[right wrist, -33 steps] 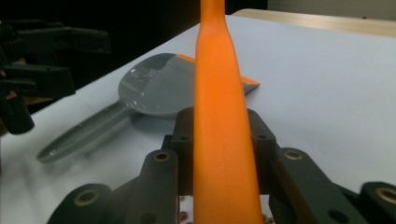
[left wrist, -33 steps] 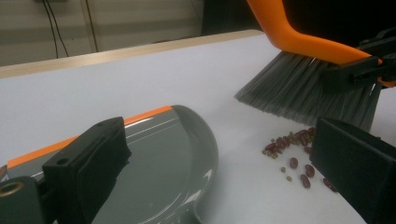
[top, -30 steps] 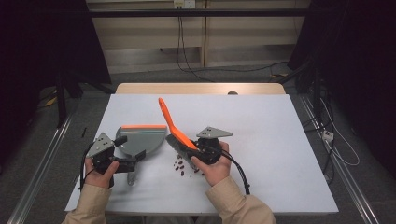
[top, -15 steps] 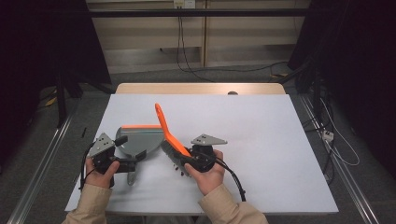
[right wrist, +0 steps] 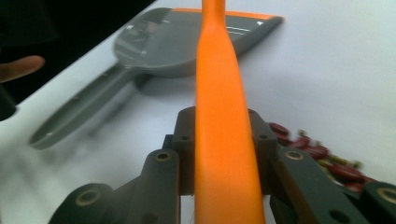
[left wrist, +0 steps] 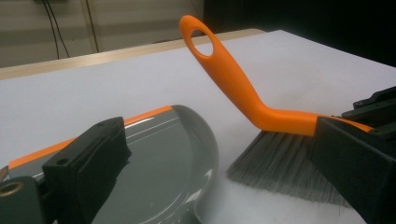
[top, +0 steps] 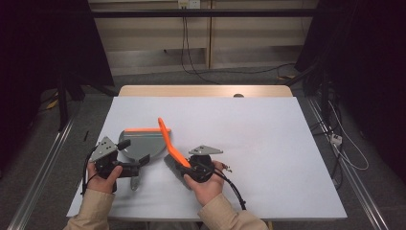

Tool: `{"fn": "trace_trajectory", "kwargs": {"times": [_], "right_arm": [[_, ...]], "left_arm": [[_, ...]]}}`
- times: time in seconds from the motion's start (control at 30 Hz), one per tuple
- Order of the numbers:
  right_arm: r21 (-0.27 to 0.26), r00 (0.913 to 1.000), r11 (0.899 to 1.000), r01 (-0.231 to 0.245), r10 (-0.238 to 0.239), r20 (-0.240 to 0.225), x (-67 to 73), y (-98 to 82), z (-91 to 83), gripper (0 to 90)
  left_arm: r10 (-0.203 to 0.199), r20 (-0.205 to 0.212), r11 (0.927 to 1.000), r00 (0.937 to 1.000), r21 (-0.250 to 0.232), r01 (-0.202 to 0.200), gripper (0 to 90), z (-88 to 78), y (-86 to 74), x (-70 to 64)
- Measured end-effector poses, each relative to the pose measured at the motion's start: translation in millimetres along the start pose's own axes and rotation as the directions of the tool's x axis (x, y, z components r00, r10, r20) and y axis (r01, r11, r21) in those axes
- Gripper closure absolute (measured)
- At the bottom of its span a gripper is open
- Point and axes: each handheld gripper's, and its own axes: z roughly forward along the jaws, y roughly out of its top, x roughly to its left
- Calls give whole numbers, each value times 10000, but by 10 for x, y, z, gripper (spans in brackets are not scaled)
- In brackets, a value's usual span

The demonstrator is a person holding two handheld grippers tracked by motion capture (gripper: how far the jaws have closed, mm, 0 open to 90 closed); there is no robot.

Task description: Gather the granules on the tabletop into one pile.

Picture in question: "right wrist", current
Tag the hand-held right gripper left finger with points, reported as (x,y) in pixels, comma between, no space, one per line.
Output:
(186,149)

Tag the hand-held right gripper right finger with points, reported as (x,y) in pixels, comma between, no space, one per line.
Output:
(263,146)

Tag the orange brush with grey bristles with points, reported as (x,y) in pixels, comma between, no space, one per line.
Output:
(224,124)

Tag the green mung beans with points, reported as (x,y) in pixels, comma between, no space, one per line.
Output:
(336,160)

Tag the red kidney beans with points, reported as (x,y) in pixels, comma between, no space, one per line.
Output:
(342,171)

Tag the grey dustpan with orange edge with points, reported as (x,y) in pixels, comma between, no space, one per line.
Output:
(162,46)

